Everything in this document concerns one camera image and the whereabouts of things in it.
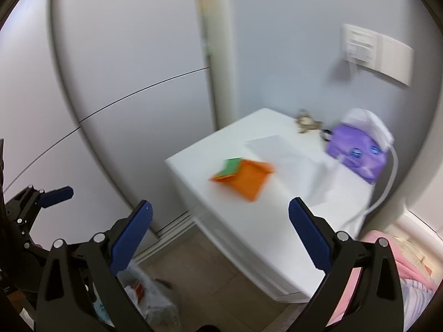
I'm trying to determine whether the white wall socket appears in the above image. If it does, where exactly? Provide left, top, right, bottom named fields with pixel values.
left=341, top=24, right=382, bottom=68

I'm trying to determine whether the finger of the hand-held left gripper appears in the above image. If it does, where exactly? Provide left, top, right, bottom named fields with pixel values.
left=5, top=186, right=74, bottom=222

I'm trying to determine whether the striped cloth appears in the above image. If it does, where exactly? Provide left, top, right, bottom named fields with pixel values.
left=401, top=278, right=439, bottom=332

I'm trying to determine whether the white paper sheet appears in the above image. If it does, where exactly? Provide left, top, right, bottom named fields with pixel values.
left=245, top=135, right=333, bottom=205

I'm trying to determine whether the white nightstand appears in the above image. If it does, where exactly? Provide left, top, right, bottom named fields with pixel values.
left=164, top=108, right=378, bottom=304

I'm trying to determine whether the orange snack packet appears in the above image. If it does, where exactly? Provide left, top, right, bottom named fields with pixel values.
left=209, top=158, right=276, bottom=202

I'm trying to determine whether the clear plastic trash bag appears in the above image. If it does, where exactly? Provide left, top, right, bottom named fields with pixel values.
left=86, top=262, right=181, bottom=332

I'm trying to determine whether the white wardrobe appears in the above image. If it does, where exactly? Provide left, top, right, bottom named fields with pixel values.
left=0, top=0, right=236, bottom=264

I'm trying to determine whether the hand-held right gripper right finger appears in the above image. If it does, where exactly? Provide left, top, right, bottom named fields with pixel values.
left=288, top=197, right=405, bottom=332

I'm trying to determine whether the small brown keychain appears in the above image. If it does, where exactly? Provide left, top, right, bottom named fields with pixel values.
left=296, top=108, right=324, bottom=134

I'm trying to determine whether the white bed headboard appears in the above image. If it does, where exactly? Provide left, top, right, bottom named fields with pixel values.
left=360, top=207, right=443, bottom=247

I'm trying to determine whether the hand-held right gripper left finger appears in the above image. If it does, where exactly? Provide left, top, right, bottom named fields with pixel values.
left=35, top=199, right=154, bottom=332

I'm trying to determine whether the purple tissue pack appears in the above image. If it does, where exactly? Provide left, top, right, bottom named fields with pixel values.
left=325, top=108, right=395, bottom=185

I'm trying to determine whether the pink blanket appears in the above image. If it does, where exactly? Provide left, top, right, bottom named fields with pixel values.
left=327, top=230, right=437, bottom=326

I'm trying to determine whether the white light switch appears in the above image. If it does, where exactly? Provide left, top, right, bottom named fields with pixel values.
left=375, top=35, right=414, bottom=87

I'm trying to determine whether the white charging cable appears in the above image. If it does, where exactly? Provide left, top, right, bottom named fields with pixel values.
left=341, top=144, right=399, bottom=232

